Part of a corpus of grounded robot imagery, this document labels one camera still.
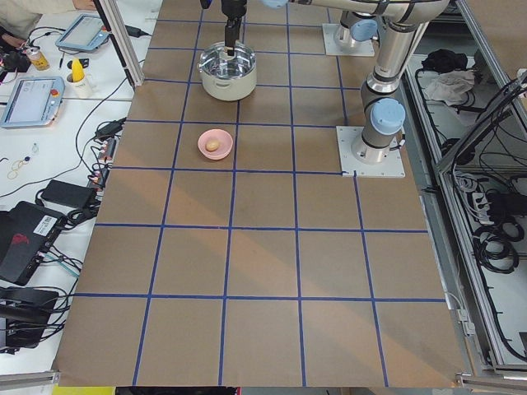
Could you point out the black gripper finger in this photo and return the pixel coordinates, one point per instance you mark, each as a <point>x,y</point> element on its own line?
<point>235,31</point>
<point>229,37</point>

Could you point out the white cloth on rack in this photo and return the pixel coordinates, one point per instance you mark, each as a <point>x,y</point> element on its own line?
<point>451,87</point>

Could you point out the black device lower left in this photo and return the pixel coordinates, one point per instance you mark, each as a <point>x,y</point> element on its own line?
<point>25,314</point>

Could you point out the yellow drink can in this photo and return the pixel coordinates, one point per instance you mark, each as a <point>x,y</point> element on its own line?
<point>37,58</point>

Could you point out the black laptop red logo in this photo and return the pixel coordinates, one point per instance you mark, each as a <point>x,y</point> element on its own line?
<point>27,231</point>

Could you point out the brown egg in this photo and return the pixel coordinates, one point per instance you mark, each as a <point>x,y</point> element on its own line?
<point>212,145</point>

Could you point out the aluminium frame post left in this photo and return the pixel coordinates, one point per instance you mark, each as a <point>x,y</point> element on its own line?
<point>112,20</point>

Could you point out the power strip with plugs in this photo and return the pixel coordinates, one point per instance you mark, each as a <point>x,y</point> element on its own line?
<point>104,155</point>

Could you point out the far teach pendant tablet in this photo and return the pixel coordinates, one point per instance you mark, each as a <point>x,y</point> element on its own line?
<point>86,34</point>

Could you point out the white mug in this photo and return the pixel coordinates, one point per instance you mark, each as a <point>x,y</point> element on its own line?
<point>83,89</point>

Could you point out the rubber bands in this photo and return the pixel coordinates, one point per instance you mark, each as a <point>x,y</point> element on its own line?
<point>15,169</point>

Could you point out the white pot steel interior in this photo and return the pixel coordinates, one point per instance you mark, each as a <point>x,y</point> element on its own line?
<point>228,78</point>

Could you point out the pink bowl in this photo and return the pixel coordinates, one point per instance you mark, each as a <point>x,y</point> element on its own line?
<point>225,139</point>

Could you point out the person beige sleeve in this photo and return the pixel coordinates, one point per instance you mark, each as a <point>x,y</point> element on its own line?
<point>21,16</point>

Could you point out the brown paper table cover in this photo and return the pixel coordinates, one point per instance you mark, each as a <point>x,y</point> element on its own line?
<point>267,268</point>

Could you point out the near teach pendant tablet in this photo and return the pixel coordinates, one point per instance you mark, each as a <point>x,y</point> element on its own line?
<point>34,102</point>

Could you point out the black cloth on rack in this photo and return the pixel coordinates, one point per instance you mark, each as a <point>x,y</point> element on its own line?
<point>444,60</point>

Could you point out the black power adapter brick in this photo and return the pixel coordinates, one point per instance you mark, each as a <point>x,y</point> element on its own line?
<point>69,195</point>

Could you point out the teach pendant tablet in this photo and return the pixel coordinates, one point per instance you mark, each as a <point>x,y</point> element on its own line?
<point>86,34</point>
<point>34,102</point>

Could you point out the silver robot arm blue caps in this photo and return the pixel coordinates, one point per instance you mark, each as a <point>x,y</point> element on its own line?
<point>406,22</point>

